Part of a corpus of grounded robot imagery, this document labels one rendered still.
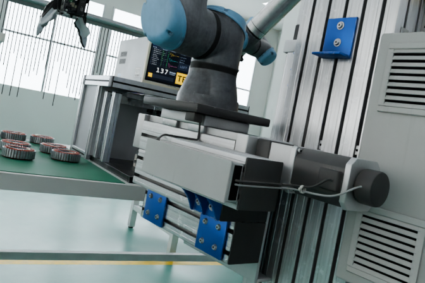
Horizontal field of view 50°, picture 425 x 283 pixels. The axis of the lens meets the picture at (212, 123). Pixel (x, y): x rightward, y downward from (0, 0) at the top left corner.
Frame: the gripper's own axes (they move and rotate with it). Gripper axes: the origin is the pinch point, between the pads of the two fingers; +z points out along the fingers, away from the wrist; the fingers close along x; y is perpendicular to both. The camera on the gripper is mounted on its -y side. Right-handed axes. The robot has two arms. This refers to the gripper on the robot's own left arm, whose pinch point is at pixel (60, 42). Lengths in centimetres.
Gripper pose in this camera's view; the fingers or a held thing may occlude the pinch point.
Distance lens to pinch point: 145.4
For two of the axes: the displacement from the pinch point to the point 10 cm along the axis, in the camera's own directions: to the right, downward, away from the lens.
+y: 6.2, 1.2, -7.8
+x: 7.6, 1.5, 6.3
